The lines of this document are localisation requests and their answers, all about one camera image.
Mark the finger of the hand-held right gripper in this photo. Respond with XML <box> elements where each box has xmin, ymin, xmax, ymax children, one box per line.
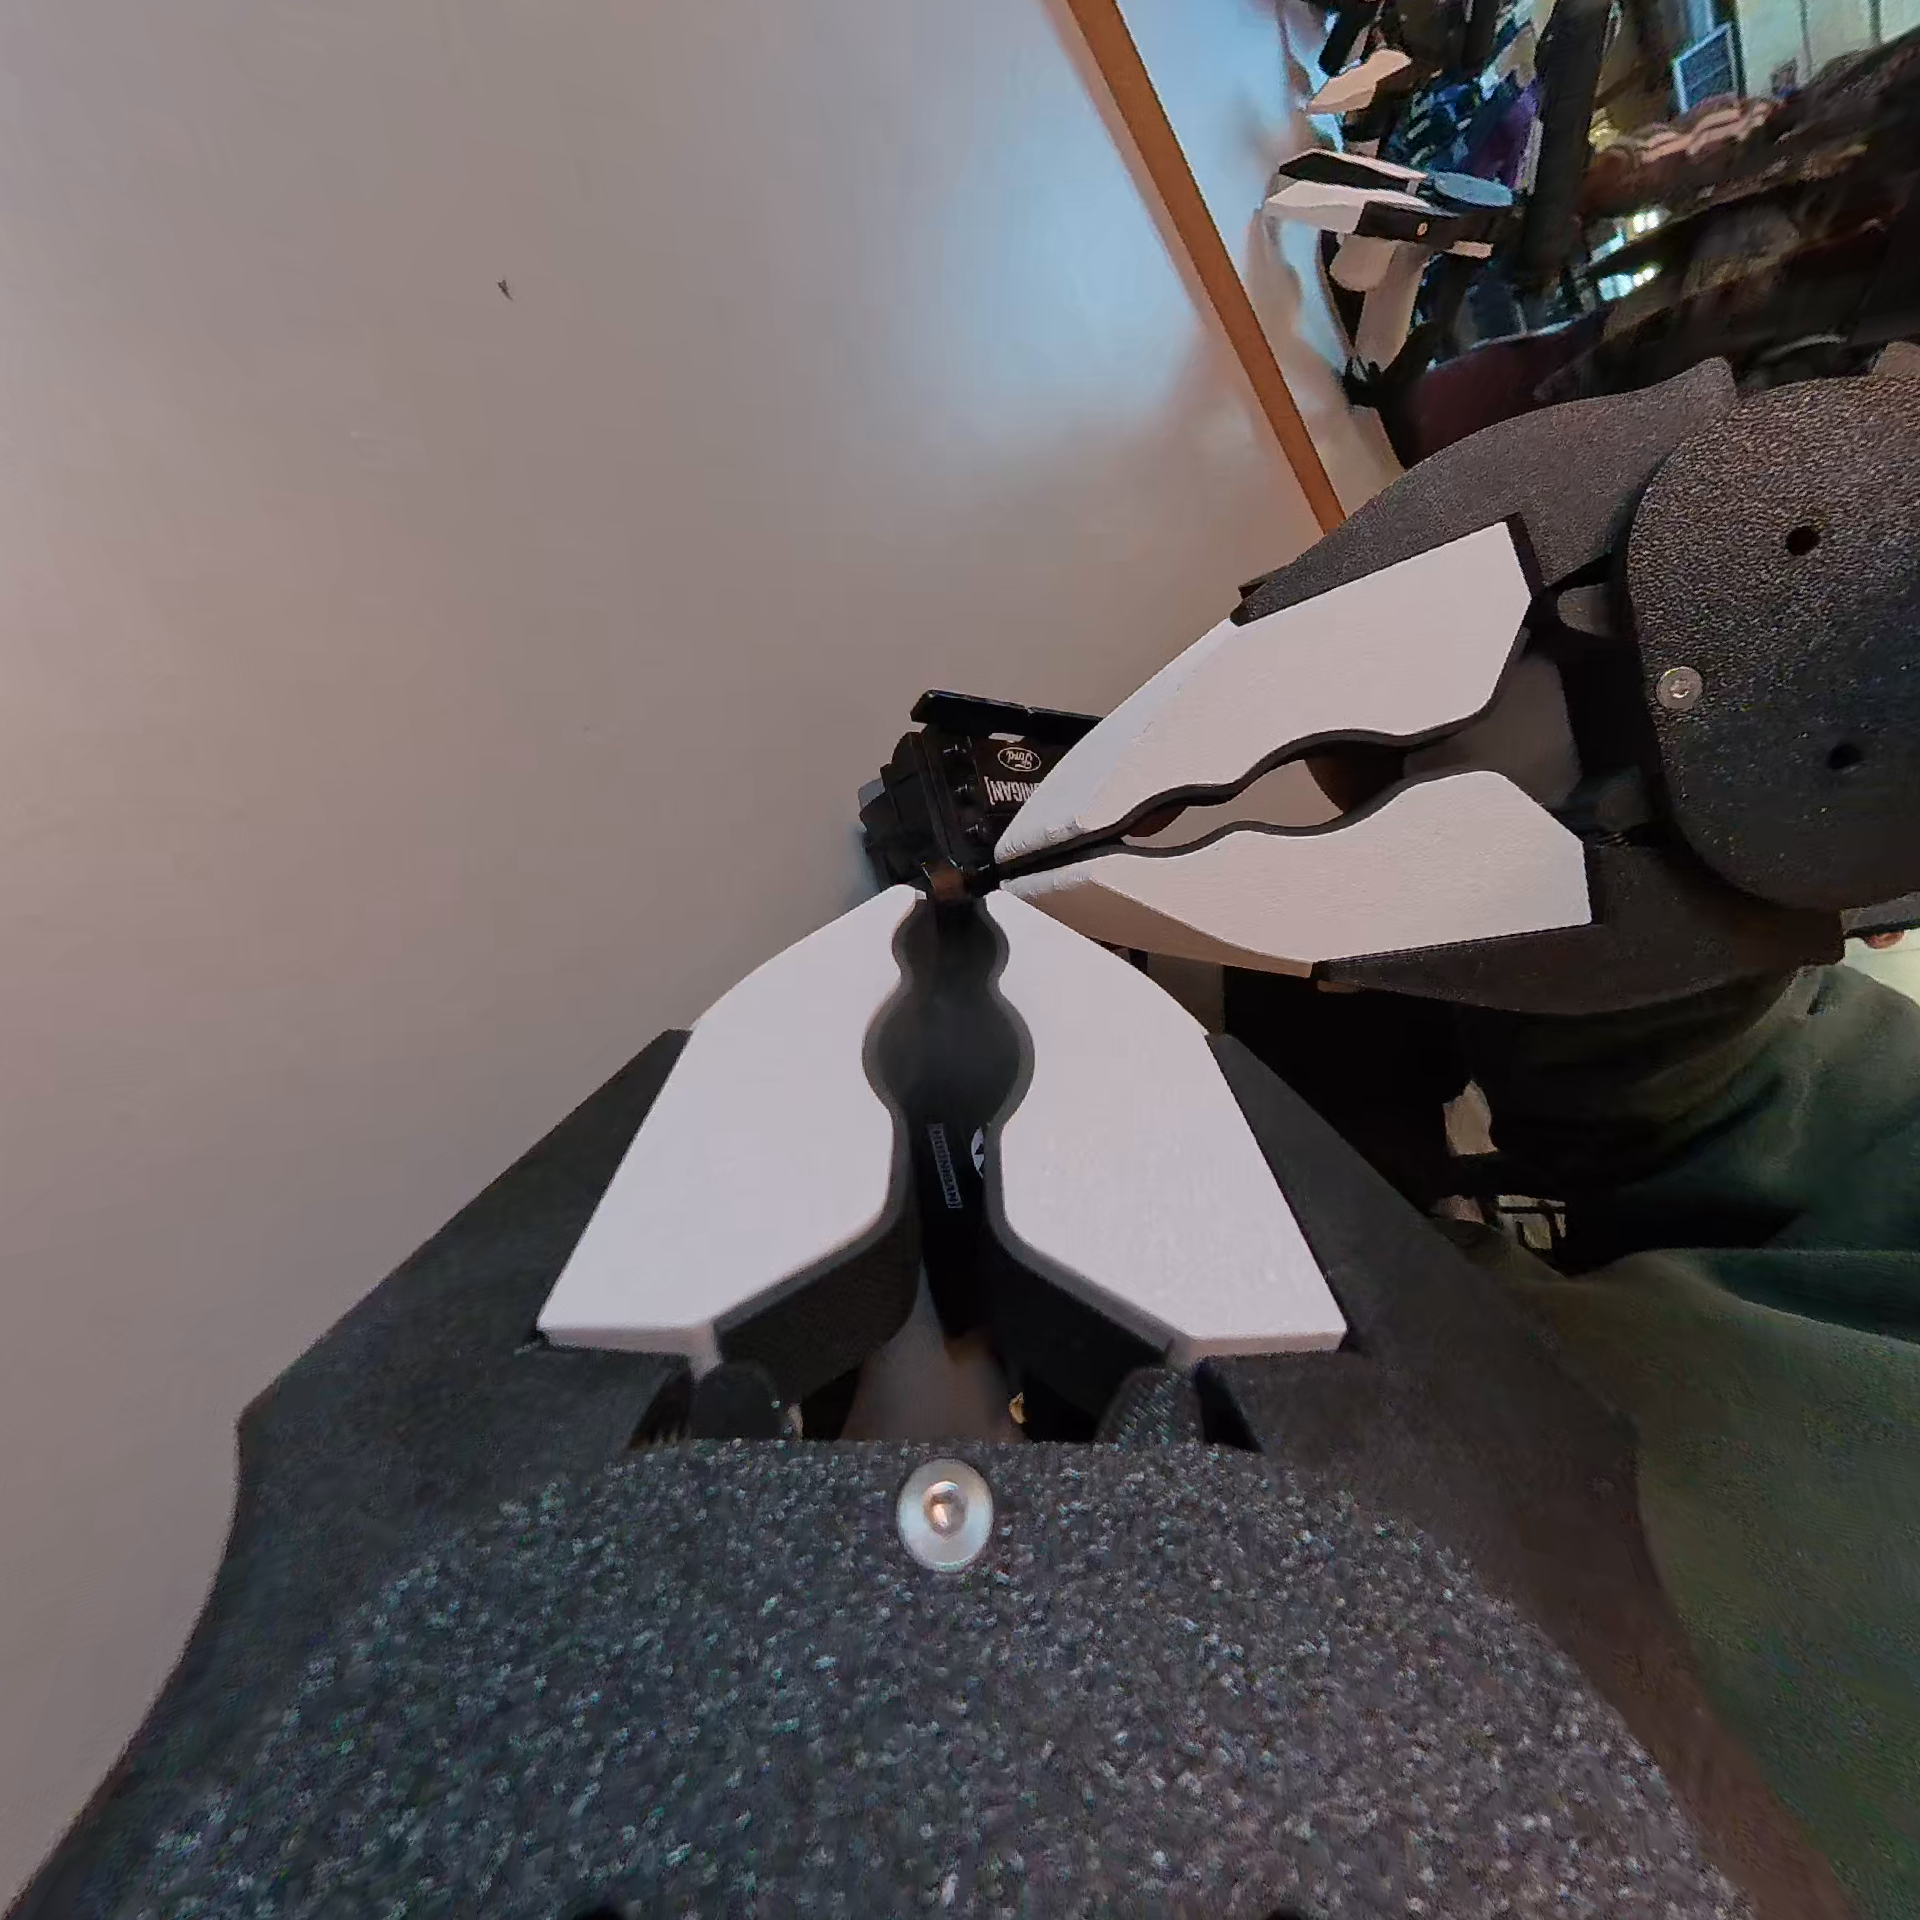
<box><xmin>991</xmin><ymin>514</ymin><xmax>1548</xmax><ymax>890</ymax></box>
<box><xmin>996</xmin><ymin>768</ymin><xmax>1595</xmax><ymax>976</ymax></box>

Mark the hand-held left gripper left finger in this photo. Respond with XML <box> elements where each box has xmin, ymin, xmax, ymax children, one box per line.
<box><xmin>537</xmin><ymin>884</ymin><xmax>923</xmax><ymax>1389</ymax></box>

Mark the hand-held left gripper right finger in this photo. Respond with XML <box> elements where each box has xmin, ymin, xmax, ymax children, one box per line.
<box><xmin>983</xmin><ymin>896</ymin><xmax>1353</xmax><ymax>1374</ymax></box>

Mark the partly built lego car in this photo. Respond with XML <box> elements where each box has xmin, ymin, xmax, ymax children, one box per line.
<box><xmin>858</xmin><ymin>690</ymin><xmax>1114</xmax><ymax>1337</ymax></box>

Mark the idle black and white gripper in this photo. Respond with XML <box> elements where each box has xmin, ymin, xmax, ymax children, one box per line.
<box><xmin>1304</xmin><ymin>45</ymin><xmax>1419</xmax><ymax>118</ymax></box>
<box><xmin>1259</xmin><ymin>141</ymin><xmax>1518</xmax><ymax>408</ymax></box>

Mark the person's green top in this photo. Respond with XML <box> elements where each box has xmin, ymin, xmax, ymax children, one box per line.
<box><xmin>1440</xmin><ymin>960</ymin><xmax>1920</xmax><ymax>1920</ymax></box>

